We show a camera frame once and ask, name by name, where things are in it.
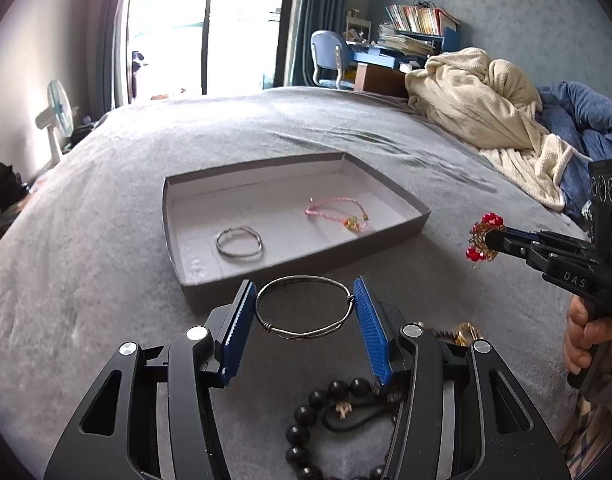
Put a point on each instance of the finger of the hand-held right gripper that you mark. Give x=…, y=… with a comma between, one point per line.
x=511, y=246
x=561, y=241

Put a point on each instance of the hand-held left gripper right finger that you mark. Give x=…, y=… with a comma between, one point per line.
x=371, y=330

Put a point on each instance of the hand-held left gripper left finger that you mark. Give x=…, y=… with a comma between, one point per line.
x=238, y=330

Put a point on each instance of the red bead hair ornament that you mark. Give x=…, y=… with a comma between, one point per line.
x=487, y=220

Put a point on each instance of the gold hair clip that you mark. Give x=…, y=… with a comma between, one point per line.
x=463, y=331

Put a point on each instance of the grey cardboard box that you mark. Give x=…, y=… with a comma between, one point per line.
x=286, y=200

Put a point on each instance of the person's right forearm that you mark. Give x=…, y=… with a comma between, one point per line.
x=601, y=435

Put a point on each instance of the person's right hand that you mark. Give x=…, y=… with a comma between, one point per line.
x=578, y=330

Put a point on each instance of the plain silver bangle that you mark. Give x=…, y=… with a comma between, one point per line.
x=217, y=243

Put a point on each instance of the blue duvet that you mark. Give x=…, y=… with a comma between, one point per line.
x=591, y=110

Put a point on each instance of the cream blanket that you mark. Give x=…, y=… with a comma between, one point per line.
x=466, y=95

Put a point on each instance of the brown cabinet panel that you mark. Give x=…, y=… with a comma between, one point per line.
x=386, y=81

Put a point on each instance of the pink board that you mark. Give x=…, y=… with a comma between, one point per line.
x=360, y=77

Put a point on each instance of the blue desk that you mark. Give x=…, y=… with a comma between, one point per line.
x=381, y=59

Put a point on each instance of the stack of papers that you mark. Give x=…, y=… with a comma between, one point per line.
x=403, y=40

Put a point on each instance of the row of books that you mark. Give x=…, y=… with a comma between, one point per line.
x=416, y=19

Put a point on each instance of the small white shelf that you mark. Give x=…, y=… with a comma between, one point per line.
x=357, y=25

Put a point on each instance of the blue chair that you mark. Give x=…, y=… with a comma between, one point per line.
x=326, y=47

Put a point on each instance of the black bag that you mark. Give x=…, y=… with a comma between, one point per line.
x=8, y=185

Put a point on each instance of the white standing fan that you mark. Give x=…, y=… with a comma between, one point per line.
x=58, y=107

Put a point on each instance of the dark curtain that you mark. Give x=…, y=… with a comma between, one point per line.
x=113, y=30
x=311, y=20

